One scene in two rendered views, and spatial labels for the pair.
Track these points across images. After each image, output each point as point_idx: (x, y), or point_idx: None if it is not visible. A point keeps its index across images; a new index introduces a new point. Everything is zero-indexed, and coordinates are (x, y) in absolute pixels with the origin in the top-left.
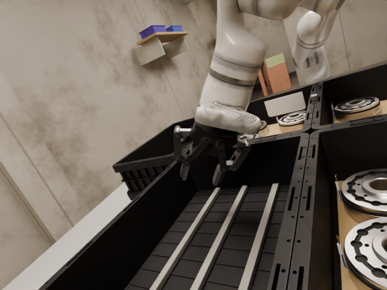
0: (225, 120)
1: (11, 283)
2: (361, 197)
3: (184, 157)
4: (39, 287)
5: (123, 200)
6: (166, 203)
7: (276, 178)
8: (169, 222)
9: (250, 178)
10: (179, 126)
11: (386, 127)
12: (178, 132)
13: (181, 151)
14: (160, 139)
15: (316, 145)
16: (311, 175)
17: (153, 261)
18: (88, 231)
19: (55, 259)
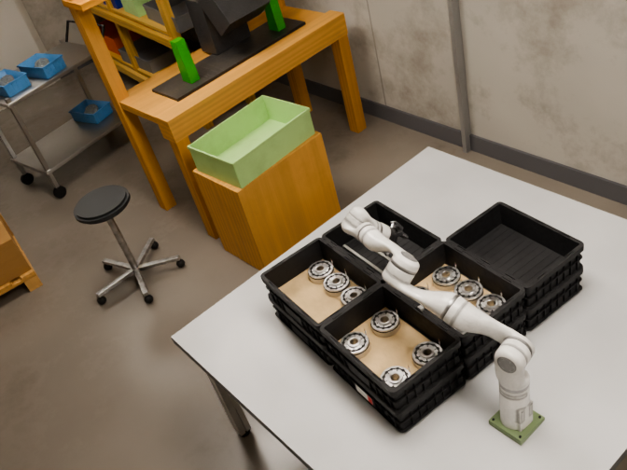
0: None
1: (504, 177)
2: (355, 289)
3: (397, 231)
4: (480, 197)
5: (569, 228)
6: (418, 237)
7: None
8: (417, 242)
9: None
10: (394, 222)
11: None
12: (390, 222)
13: (399, 228)
14: (550, 233)
15: (369, 275)
16: (355, 264)
17: (399, 238)
18: (533, 209)
19: (509, 196)
